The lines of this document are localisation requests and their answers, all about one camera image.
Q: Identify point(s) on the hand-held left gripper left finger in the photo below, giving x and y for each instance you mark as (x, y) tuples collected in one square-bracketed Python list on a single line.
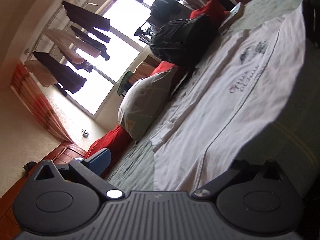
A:
[(100, 161)]

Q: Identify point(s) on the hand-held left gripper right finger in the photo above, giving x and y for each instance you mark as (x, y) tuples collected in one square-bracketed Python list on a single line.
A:
[(225, 177)]

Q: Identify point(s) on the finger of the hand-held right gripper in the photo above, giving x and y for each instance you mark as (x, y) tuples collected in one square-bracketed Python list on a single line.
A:
[(311, 10)]

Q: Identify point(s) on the white printed t-shirt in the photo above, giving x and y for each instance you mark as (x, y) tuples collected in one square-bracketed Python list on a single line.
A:
[(225, 105)]

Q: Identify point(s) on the row of hanging clothes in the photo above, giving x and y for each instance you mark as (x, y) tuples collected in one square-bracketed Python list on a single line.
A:
[(62, 72)]

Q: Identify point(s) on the red quilt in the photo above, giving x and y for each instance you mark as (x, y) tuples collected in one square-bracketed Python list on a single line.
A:
[(107, 140)]

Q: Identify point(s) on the wooden headboard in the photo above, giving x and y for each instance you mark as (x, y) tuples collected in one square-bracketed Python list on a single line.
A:
[(67, 152)]

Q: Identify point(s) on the small black cloth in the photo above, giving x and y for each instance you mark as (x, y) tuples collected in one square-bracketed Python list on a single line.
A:
[(29, 167)]

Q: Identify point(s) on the grey-green checked pillow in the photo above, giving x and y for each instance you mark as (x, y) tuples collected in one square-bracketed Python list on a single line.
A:
[(147, 100)]

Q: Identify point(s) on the paperback book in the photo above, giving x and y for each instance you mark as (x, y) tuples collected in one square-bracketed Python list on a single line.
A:
[(233, 13)]

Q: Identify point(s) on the green box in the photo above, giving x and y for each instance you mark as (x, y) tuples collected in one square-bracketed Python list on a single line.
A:
[(126, 82)]

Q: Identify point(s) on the orange patterned curtain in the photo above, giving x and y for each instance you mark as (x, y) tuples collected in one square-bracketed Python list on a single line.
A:
[(37, 100)]

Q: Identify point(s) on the brown cardboard box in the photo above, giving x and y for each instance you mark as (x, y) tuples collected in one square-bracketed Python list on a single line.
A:
[(147, 66)]

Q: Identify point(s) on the window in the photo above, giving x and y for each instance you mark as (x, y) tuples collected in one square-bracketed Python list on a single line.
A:
[(120, 42)]

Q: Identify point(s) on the black backpack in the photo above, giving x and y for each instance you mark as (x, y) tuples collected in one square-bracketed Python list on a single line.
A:
[(185, 40)]

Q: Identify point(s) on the black fuzzy garment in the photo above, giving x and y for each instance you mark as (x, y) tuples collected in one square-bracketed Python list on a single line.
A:
[(165, 8)]

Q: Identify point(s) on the wall hook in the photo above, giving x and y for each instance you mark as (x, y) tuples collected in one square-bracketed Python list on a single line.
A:
[(85, 133)]

